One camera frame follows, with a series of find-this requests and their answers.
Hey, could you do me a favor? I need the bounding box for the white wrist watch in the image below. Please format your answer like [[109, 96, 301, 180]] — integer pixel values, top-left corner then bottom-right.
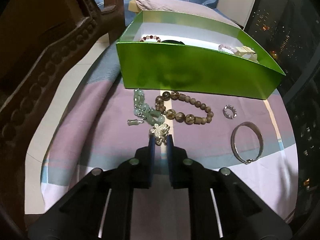
[[234, 46, 258, 62]]

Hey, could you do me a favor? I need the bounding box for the green cardboard box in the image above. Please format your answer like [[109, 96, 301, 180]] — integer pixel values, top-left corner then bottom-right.
[[116, 11, 285, 99]]

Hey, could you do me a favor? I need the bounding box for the pale pink bead bracelet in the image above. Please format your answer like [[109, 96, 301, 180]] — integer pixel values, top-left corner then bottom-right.
[[217, 43, 236, 54]]

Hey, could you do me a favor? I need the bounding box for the black wrist band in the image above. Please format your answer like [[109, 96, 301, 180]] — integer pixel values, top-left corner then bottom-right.
[[161, 40, 185, 45]]

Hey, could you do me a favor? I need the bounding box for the small silver beaded ring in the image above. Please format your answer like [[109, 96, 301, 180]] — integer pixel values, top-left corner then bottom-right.
[[222, 104, 238, 120]]

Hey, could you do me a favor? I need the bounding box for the green jade silver bracelet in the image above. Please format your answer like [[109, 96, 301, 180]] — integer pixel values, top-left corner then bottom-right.
[[126, 88, 171, 146]]

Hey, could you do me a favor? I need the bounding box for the red pink bead bracelet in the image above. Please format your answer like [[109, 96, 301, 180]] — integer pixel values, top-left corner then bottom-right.
[[139, 35, 162, 43]]

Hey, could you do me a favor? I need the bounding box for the carved brown wooden chair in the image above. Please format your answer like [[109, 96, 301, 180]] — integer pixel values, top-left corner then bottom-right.
[[1, 0, 125, 239]]

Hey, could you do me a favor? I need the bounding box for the silver bangle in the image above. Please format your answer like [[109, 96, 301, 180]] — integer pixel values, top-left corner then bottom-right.
[[230, 121, 264, 165]]

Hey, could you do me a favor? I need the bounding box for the brown wooden bead bracelet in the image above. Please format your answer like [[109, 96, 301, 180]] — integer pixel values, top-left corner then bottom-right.
[[154, 90, 215, 126]]

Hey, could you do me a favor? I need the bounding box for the pink grey striped cloth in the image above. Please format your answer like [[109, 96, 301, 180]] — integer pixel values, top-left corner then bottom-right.
[[41, 45, 298, 239]]

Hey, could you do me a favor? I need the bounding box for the pink cushion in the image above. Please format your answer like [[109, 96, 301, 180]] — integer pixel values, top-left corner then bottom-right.
[[126, 0, 240, 29]]

